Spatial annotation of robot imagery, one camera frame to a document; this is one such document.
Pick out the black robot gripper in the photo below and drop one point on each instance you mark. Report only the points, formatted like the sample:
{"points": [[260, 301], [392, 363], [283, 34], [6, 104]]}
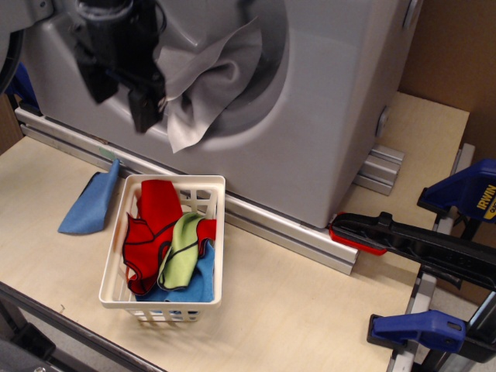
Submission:
{"points": [[120, 51]]}

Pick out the grey cloth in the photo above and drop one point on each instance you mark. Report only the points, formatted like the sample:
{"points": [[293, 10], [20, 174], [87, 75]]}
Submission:
{"points": [[200, 86]]}

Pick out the white plastic laundry basket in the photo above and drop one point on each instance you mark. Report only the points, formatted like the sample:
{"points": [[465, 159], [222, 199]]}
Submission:
{"points": [[204, 195]]}

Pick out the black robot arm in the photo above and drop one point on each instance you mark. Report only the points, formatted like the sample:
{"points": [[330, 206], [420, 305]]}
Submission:
{"points": [[109, 10]]}

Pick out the washing machine door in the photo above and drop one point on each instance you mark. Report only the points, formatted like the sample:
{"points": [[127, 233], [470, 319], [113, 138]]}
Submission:
{"points": [[18, 16]]}

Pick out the grey toy washing machine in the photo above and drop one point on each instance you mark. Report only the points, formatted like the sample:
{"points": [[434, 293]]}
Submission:
{"points": [[295, 139]]}

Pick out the red cloth with black trim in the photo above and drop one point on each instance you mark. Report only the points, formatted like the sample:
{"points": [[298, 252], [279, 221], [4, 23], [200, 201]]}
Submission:
{"points": [[149, 235]]}

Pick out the blue cloth on table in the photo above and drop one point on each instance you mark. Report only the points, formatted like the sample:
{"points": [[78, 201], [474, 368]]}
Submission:
{"points": [[87, 215]]}

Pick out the green cloth with black trim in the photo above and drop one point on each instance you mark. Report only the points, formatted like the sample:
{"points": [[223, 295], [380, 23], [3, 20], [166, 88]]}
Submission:
{"points": [[187, 246]]}

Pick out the blue cloth in basket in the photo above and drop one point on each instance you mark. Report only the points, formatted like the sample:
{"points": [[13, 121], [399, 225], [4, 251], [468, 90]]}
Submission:
{"points": [[200, 288]]}

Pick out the short aluminium extrusion block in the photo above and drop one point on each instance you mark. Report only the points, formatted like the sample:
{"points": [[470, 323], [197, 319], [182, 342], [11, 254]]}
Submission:
{"points": [[380, 170]]}

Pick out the brown cardboard panel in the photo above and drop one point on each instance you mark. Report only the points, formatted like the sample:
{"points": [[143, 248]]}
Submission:
{"points": [[452, 62]]}

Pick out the blue Irwin clamp upper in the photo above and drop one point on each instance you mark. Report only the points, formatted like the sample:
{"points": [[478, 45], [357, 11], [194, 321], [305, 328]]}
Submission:
{"points": [[471, 191]]}

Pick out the blue clamp lower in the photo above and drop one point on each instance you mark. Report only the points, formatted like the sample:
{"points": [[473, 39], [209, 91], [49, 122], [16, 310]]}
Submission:
{"points": [[433, 329]]}

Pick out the long aluminium extrusion rail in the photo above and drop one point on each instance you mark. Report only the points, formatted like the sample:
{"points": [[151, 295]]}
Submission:
{"points": [[313, 243]]}

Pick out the black metal table frame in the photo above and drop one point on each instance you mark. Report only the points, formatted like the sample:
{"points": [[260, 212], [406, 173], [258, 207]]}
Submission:
{"points": [[36, 338]]}

